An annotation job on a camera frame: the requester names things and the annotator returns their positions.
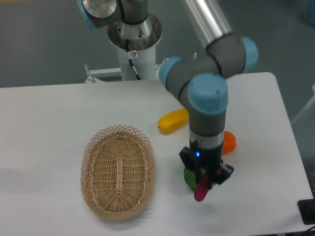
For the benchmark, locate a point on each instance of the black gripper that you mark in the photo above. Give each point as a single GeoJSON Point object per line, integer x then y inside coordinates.
{"type": "Point", "coordinates": [199, 159]}

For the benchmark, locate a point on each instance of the purple sweet potato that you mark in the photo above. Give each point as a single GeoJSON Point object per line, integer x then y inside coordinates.
{"type": "Point", "coordinates": [201, 190]}

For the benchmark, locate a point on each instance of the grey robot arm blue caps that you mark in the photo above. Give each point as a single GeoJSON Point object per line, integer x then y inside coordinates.
{"type": "Point", "coordinates": [199, 85]}

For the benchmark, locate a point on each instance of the green bok choy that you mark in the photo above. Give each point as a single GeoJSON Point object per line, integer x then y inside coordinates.
{"type": "Point", "coordinates": [189, 178]}

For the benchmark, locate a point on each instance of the orange tangerine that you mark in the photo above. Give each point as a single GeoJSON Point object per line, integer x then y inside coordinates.
{"type": "Point", "coordinates": [229, 142]}

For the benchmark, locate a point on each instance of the yellow mango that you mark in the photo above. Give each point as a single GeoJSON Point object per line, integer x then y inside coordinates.
{"type": "Point", "coordinates": [172, 121]}

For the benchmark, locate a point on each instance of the woven wicker basket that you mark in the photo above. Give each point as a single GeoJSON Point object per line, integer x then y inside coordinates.
{"type": "Point", "coordinates": [118, 172]}

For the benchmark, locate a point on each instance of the black device at table edge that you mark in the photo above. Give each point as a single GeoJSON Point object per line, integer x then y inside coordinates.
{"type": "Point", "coordinates": [307, 211]}

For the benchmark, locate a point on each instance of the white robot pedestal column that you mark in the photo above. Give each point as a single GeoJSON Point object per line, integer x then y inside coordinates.
{"type": "Point", "coordinates": [138, 57]}

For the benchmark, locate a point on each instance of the white metal base frame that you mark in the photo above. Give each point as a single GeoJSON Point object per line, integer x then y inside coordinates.
{"type": "Point", "coordinates": [147, 72]}

